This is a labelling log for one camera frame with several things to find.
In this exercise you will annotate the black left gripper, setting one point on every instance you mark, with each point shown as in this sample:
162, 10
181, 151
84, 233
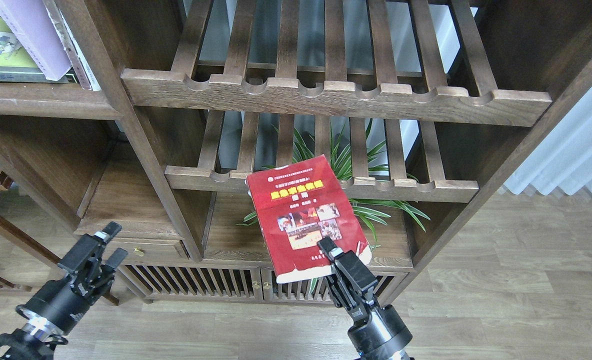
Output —
59, 305

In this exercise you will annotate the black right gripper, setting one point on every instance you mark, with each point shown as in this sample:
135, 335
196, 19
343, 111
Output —
383, 335

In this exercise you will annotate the red paperback book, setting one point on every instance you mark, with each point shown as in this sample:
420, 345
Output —
297, 206

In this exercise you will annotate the green and black book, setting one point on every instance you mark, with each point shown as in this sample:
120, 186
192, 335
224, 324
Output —
16, 64

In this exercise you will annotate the pale purple white book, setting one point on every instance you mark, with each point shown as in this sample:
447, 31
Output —
31, 24

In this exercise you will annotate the right slatted cabinet door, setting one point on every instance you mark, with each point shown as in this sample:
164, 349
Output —
301, 293

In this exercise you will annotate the slatted cabinet door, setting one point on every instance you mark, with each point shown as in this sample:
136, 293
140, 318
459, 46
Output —
301, 293
196, 283

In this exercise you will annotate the wooden drawer with brass knob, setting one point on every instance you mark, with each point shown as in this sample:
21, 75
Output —
144, 249

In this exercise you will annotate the left slatted cabinet door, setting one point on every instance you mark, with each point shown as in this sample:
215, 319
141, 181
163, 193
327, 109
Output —
196, 283

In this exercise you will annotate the green spider plant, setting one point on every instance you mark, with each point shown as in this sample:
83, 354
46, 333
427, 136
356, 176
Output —
343, 170

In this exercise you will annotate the white book spine upright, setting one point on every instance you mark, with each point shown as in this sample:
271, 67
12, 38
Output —
80, 65

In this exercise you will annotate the dark wooden bookshelf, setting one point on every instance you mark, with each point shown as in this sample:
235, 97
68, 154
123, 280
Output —
460, 90

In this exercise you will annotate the white pleated curtain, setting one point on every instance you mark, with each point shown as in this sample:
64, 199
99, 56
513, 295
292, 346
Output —
563, 161

